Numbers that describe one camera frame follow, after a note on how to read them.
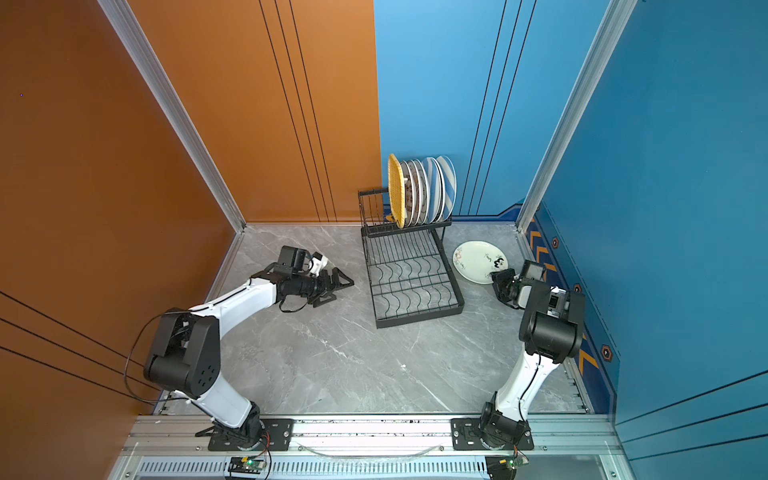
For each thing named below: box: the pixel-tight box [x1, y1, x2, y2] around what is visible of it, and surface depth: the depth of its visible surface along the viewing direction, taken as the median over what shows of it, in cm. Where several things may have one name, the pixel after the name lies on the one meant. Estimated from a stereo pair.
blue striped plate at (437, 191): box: [423, 157, 446, 224], surface depth 86 cm
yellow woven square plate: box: [388, 154, 405, 229], surface depth 85 cm
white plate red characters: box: [400, 160, 415, 227], surface depth 82 cm
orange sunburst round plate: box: [409, 160, 421, 227], surface depth 84 cm
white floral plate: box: [452, 240, 509, 285], surface depth 111 cm
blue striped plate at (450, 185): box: [436, 155, 457, 221], surface depth 86 cm
